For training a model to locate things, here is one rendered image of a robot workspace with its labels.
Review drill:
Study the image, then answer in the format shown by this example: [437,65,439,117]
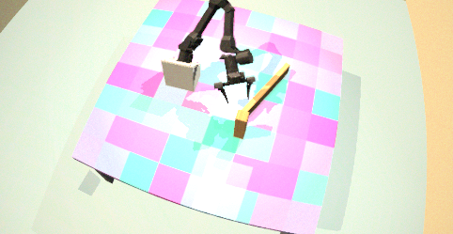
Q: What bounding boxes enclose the orange wooden post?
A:
[233,110,249,140]

